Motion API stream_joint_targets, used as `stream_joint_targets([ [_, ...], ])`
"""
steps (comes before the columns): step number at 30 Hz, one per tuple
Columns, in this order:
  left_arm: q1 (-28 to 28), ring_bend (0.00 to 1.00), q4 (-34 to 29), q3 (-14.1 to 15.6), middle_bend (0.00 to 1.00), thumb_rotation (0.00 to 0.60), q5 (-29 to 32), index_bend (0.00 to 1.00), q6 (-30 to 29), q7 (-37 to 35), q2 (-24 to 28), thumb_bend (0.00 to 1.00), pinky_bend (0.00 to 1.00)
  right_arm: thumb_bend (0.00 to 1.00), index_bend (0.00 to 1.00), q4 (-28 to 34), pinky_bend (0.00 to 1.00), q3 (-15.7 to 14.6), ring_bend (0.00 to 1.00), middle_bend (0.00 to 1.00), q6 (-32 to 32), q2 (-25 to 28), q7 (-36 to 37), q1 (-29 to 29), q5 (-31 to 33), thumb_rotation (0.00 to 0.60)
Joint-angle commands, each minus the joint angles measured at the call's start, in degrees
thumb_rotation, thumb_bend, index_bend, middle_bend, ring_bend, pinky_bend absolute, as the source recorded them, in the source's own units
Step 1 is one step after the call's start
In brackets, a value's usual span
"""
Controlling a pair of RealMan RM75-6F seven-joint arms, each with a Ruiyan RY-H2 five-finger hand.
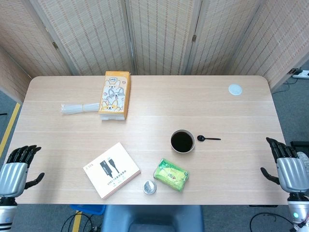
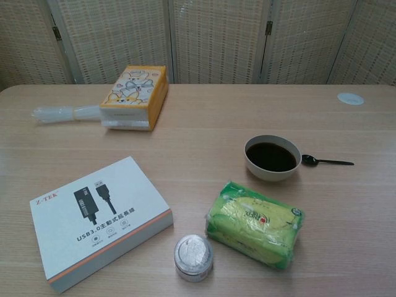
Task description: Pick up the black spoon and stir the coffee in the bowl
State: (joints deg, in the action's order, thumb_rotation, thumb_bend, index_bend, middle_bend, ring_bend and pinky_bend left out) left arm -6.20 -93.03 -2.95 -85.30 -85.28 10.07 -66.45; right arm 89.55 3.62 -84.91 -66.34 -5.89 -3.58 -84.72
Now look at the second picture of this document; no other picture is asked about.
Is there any small round silver tin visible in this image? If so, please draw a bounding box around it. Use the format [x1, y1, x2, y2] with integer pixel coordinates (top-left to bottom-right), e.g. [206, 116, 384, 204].
[173, 234, 215, 283]

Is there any black plastic spoon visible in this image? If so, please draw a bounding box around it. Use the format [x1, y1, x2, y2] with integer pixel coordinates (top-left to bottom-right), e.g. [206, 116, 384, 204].
[301, 154, 355, 168]

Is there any clear plastic straw bundle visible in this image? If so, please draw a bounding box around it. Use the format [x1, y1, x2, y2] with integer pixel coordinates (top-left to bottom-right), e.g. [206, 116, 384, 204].
[32, 105, 102, 125]

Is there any white bowl dark liquid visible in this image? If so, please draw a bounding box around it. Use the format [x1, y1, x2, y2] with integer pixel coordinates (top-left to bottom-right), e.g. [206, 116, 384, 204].
[244, 134, 303, 183]

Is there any green tissue pack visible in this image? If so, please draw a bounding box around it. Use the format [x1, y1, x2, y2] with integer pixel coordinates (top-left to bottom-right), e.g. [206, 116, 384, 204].
[204, 180, 306, 269]

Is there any white table grommet cover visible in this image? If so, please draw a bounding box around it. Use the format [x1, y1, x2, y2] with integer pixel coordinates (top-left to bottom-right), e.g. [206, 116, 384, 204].
[337, 92, 365, 106]

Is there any white USB cable box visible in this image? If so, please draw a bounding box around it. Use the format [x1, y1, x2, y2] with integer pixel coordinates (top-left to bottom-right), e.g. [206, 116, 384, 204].
[29, 156, 174, 294]

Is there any woven folding screen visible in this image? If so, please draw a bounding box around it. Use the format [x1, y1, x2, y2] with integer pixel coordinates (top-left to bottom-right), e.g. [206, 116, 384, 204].
[0, 0, 396, 86]

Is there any orange corgi tissue pack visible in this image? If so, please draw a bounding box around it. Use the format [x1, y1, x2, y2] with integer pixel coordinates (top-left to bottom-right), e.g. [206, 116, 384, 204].
[99, 64, 170, 133]

